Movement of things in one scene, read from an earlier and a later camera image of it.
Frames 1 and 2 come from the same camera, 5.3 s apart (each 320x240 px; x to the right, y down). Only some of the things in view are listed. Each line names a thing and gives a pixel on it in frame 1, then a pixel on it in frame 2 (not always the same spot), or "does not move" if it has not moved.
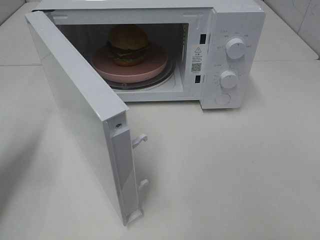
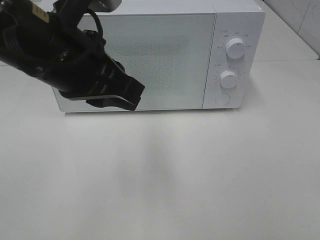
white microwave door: x=99 y=120 to x=168 y=53
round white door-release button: x=222 y=99 does not move
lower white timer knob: x=228 y=79 does not move
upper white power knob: x=235 y=48 does not move
